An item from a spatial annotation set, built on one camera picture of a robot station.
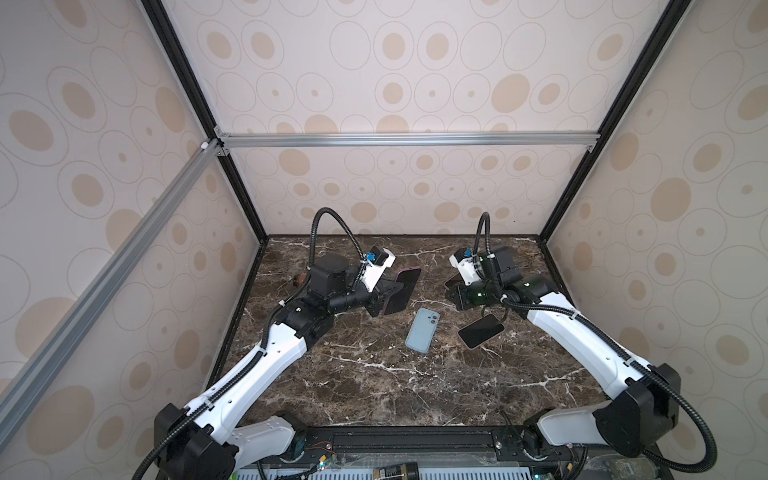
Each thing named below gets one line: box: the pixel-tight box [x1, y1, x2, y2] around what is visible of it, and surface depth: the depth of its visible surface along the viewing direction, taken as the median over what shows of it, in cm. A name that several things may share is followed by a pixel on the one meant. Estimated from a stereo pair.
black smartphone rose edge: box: [457, 313, 505, 350], surface depth 96 cm
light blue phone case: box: [405, 307, 441, 353], surface depth 97 cm
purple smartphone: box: [384, 267, 422, 315], surface depth 70 cm
